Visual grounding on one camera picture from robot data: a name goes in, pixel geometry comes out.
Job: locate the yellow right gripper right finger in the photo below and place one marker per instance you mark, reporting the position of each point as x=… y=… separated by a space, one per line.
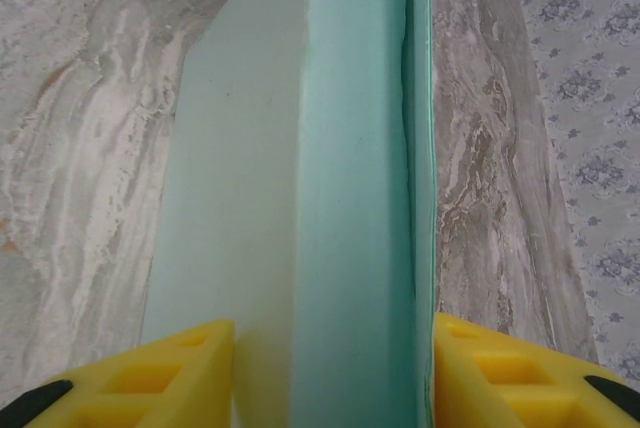
x=515 y=383

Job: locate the light blue paper box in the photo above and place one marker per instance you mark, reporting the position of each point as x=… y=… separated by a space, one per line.
x=300 y=198

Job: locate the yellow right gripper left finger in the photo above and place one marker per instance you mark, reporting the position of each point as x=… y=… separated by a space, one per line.
x=140 y=383

